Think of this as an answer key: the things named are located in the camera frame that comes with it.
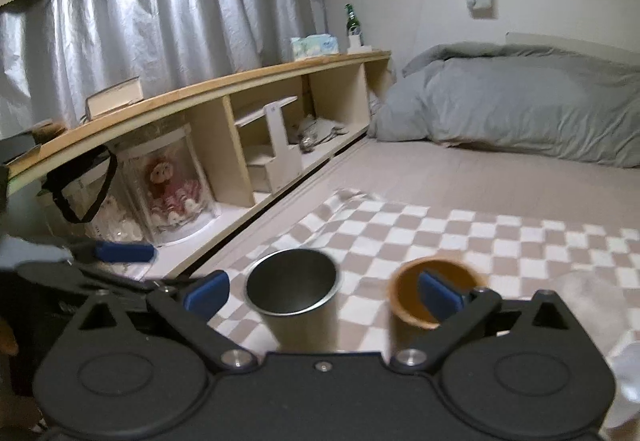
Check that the small white box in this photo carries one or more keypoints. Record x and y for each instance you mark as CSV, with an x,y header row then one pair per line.
x,y
359,46

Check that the silver curtain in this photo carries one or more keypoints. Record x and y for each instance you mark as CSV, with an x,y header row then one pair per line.
x,y
150,31

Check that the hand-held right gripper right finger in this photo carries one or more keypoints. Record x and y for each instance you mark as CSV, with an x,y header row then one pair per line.
x,y
439,295

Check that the thick book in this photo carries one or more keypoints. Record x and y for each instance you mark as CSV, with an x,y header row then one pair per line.
x,y
112,97

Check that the tissue packets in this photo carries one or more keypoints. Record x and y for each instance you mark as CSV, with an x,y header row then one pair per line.
x,y
314,46

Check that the dark box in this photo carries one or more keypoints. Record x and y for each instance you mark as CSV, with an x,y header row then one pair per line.
x,y
20,143

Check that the brown wooden cup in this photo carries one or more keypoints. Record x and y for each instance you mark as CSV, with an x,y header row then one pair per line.
x,y
406,293

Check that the clear plastic container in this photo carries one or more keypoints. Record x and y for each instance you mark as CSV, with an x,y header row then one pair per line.
x,y
195,156

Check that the grey duvet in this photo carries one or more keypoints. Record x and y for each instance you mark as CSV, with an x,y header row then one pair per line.
x,y
510,101

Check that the white wooden stand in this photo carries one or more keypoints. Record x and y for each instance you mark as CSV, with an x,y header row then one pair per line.
x,y
280,141

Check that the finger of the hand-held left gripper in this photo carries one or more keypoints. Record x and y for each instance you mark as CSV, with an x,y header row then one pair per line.
x,y
130,282
126,252

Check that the long wooden shelf unit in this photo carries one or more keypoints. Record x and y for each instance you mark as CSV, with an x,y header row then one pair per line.
x,y
220,121

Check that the green glass bottle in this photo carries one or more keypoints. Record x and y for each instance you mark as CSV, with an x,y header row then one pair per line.
x,y
352,23

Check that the red and white plush toy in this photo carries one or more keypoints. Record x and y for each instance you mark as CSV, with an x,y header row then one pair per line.
x,y
170,193

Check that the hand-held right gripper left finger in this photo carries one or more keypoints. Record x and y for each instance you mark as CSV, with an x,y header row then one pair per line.
x,y
206,295

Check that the grey crumpled cloth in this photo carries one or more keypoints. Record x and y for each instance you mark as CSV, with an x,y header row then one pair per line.
x,y
320,133

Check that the beige checkered blanket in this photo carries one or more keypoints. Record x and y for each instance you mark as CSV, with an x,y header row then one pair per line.
x,y
525,246

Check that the white cloth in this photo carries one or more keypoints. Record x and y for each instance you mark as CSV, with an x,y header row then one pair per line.
x,y
627,386

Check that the stainless steel cup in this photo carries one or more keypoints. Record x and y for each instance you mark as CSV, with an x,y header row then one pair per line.
x,y
292,306

